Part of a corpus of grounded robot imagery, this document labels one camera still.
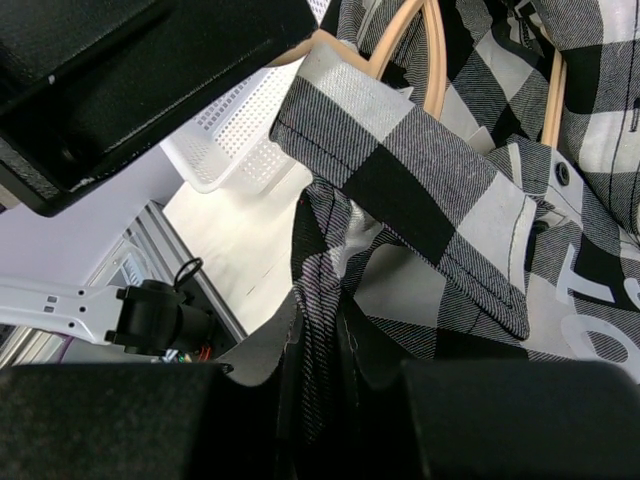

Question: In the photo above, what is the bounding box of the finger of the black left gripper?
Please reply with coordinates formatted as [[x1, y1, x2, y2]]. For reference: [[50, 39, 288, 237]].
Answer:
[[1, 0, 317, 217]]

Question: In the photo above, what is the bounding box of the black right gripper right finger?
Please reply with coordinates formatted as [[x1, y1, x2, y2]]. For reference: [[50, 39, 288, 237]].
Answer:
[[335, 294, 640, 480]]

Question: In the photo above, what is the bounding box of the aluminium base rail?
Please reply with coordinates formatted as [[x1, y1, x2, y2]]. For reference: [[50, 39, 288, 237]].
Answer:
[[1, 202, 247, 367]]

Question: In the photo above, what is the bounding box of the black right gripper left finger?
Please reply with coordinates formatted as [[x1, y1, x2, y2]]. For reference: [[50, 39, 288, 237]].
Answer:
[[0, 289, 304, 480]]

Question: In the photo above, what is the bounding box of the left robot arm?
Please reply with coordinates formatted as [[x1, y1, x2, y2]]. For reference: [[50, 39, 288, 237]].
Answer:
[[1, 1, 317, 355]]

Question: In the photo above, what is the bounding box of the beige wooden hanger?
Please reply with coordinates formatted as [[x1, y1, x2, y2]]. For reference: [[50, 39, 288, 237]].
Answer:
[[268, 0, 567, 148]]

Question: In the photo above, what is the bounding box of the white perforated plastic basket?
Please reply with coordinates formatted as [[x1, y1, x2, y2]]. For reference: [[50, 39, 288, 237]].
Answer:
[[158, 0, 331, 195]]

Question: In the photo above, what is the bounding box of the black white checkered shirt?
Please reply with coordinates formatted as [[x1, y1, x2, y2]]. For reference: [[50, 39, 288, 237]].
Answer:
[[269, 0, 640, 446]]

